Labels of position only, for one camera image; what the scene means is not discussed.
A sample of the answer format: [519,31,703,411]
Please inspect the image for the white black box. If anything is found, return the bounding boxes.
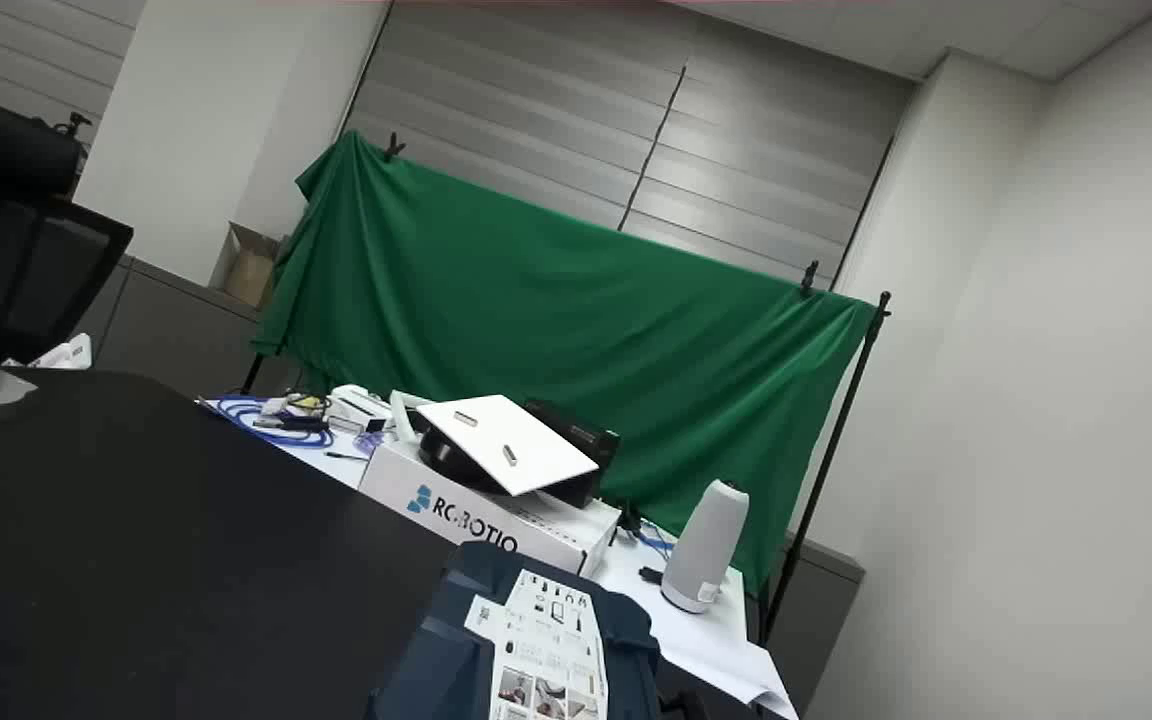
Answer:
[409,391,606,498]

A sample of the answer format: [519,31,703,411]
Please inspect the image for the white printed cardboard box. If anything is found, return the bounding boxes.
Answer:
[355,434,624,579]

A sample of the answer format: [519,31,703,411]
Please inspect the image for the small white box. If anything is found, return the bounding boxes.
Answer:
[322,380,397,440]

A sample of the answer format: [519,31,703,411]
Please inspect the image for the white printed tool box label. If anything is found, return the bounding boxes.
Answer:
[465,566,612,720]

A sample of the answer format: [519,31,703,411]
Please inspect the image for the brown cardboard box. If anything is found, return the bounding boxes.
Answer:
[207,220,293,320]

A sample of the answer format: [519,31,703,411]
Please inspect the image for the blue tool box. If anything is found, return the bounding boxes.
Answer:
[367,537,668,720]

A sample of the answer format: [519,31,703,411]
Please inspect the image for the green backdrop cloth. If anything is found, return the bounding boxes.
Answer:
[254,129,881,599]

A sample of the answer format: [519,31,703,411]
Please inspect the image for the black device under board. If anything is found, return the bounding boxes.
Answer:
[412,394,624,511]

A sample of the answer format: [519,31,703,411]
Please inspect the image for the white oval speaker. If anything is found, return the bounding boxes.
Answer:
[657,475,754,620]

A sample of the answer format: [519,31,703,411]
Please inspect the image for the grey window blinds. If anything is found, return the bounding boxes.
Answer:
[342,0,919,291]

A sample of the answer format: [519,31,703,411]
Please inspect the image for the black backdrop stand pole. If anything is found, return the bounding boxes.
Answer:
[754,286,896,646]

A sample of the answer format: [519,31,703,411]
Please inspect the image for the white paper table cover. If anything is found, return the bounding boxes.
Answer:
[199,391,800,720]

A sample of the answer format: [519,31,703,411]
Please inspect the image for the grey low cabinet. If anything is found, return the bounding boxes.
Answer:
[73,250,317,403]

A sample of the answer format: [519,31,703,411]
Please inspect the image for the white crumpled tissue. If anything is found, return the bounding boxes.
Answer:
[34,331,101,374]

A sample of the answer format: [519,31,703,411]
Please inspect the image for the black mesh office chair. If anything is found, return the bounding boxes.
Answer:
[0,85,137,369]

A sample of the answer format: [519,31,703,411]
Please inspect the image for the blue coiled cable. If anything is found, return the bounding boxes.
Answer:
[207,391,342,451]

